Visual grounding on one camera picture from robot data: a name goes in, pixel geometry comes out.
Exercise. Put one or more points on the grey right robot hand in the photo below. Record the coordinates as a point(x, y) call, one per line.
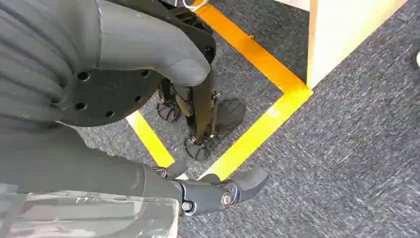
point(82, 157)

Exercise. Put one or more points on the clear plastic sheet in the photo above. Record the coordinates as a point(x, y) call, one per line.
point(92, 216)

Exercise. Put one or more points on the yellow floor tape strip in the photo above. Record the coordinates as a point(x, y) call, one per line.
point(151, 139)
point(252, 52)
point(259, 131)

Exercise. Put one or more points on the right arm ribbed grey sleeve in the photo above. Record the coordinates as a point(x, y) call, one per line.
point(36, 49)

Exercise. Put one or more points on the pale wooden desk panel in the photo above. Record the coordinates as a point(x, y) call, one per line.
point(334, 36)

